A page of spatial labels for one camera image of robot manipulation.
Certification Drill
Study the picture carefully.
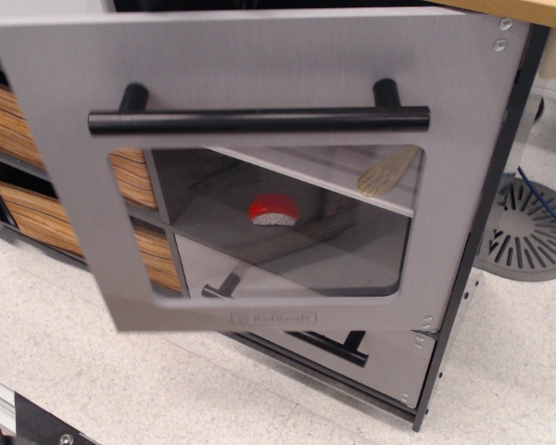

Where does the grey slotted chair base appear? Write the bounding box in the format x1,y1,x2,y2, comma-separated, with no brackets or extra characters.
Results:
474,177,556,282

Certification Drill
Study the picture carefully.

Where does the lower wood grain bin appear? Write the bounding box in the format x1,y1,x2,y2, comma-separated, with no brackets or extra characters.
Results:
0,174,181,292

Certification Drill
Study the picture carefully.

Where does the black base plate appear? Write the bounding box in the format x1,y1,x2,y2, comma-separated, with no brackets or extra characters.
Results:
14,392,96,445

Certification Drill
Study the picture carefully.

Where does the wood grain bin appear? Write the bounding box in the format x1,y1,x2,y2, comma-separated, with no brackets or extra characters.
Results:
0,83,158,210
0,174,181,292

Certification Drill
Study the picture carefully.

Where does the grey lower drawer front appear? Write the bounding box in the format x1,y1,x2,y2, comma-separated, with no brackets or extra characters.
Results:
175,235,435,408

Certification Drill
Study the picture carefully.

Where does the blue cable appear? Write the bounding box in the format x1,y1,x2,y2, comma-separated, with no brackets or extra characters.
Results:
516,165,556,238

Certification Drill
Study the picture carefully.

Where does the grey toy oven door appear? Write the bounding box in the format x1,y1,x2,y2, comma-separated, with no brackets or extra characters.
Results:
0,6,530,333

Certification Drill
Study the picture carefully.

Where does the black oven door handle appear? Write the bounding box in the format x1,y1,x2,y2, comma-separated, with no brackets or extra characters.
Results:
87,79,431,135

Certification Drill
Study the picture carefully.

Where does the black drawer handle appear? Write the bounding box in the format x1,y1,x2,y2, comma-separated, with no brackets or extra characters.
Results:
202,273,369,367

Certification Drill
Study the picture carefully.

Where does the black toy kitchen frame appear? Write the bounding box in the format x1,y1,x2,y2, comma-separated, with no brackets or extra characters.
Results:
0,22,551,433

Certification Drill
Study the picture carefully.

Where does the upper wood grain bin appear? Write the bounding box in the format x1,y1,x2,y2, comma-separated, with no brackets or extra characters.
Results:
0,83,158,210

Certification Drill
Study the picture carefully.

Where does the wooden countertop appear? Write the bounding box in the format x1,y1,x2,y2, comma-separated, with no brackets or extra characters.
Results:
436,0,556,28

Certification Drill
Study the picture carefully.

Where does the wooden toy spatula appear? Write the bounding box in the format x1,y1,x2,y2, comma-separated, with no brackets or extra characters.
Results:
357,146,421,197

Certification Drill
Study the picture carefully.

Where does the red white toy cheese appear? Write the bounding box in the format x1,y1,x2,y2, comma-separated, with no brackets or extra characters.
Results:
248,193,300,226

